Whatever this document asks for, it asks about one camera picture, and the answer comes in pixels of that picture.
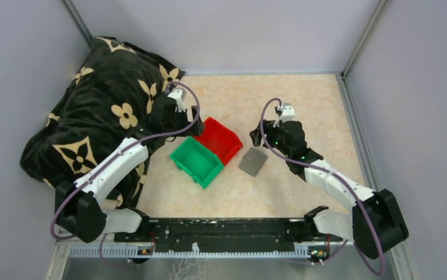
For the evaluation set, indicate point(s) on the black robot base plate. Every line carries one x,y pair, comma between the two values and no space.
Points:
225,235

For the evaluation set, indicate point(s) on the grey leather card holder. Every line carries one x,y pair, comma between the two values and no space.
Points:
253,161

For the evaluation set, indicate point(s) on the slotted grey cable duct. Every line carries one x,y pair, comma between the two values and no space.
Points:
300,251

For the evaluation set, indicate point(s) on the black floral plush blanket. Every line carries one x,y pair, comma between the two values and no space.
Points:
112,92

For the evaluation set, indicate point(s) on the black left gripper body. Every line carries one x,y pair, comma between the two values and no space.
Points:
180,121

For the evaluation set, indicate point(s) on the red plastic bin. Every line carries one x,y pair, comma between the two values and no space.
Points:
220,140

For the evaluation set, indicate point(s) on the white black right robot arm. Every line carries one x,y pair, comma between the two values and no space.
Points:
373,221

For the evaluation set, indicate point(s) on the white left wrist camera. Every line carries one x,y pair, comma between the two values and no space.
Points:
178,95

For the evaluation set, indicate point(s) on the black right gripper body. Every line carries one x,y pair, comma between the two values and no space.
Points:
274,138

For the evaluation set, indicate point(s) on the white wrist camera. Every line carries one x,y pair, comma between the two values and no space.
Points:
285,113
178,95

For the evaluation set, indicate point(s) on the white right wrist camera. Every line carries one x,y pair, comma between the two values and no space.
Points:
285,113

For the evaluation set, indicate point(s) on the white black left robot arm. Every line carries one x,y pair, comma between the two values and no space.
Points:
78,204

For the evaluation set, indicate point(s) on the green plastic bin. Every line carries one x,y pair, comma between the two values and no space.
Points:
202,165

